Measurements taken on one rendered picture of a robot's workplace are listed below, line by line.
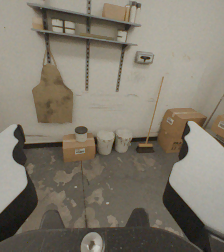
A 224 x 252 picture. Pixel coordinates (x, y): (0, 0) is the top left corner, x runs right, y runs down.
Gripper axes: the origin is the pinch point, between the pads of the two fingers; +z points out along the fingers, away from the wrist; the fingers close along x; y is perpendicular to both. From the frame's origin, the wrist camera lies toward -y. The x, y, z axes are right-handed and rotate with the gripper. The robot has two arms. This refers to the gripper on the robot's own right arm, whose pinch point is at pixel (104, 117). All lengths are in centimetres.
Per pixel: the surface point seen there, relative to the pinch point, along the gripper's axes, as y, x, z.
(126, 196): 171, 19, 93
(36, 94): 54, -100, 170
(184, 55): 12, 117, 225
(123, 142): 143, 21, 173
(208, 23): -27, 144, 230
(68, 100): 66, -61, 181
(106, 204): 168, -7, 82
